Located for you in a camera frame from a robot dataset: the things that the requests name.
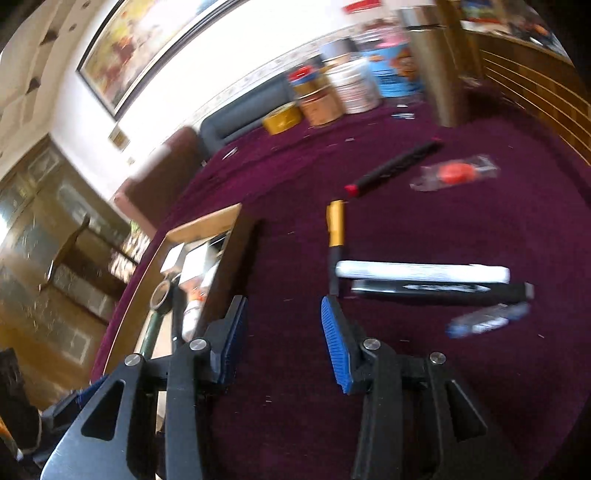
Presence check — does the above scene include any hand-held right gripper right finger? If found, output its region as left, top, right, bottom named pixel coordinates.
left=321, top=295, right=513, bottom=480

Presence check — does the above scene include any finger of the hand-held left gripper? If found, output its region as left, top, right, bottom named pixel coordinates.
left=76, top=375, right=110, bottom=407

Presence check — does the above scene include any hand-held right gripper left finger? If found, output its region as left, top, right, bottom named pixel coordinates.
left=41, top=295, right=249, bottom=480

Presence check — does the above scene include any white bottle with orange cap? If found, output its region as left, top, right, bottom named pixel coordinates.
left=181, top=286, right=207, bottom=343

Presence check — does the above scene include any shallow cardboard box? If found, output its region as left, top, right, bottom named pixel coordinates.
left=92, top=203, right=256, bottom=372

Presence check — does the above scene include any dark green tube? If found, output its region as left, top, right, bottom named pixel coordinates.
left=140, top=314, right=168, bottom=358

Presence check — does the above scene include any black tape roll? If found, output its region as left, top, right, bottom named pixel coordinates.
left=151, top=279, right=175, bottom=320

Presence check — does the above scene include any black marker with white print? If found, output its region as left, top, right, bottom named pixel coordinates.
left=350, top=279, right=535, bottom=306

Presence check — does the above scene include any gold capped black pen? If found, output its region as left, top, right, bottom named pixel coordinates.
left=325, top=199, right=350, bottom=297

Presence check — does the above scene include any clear blue pen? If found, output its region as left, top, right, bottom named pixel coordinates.
left=445, top=302, right=532, bottom=339

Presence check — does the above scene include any black marker with red caps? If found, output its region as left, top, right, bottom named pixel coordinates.
left=344, top=141, right=445, bottom=199

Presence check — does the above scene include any clear pack with red candle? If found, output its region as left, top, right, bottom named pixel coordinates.
left=409, top=154, right=502, bottom=193

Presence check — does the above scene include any dark patterned box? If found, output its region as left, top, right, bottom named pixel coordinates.
left=0, top=347, right=43, bottom=480

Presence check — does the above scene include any white power adapter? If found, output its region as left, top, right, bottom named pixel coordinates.
left=181, top=239, right=228, bottom=283

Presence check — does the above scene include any dark wooden stand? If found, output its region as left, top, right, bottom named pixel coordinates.
left=39, top=215, right=140, bottom=298

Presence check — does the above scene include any dark wooden glass cabinet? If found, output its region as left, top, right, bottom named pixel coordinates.
left=0, top=133, right=141, bottom=372

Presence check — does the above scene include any brown armchair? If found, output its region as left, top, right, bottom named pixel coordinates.
left=113, top=127, right=209, bottom=238

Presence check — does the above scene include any yellow tape roll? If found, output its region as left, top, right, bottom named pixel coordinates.
left=262, top=104, right=304, bottom=136

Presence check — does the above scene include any grey sofa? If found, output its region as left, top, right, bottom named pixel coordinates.
left=198, top=71, right=302, bottom=145

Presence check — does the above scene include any orange label jar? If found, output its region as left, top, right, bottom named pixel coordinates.
left=295, top=83, right=345, bottom=127

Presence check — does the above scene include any white plastic jar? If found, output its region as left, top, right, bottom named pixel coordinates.
left=329, top=62, right=382, bottom=114

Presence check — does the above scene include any red and blue tape stack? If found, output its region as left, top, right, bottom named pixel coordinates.
left=287, top=66, right=320, bottom=94

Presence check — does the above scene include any blue printed canister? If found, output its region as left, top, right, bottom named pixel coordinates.
left=362, top=39, right=426, bottom=99

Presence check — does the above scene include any gold metal flask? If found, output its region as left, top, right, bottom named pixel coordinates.
left=399, top=6, right=464, bottom=128

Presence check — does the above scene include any wooden brick pattern counter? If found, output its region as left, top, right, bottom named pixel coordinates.
left=436, top=0, right=591, bottom=163

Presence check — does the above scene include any framed wall painting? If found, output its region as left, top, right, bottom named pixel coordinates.
left=76, top=0, right=247, bottom=121

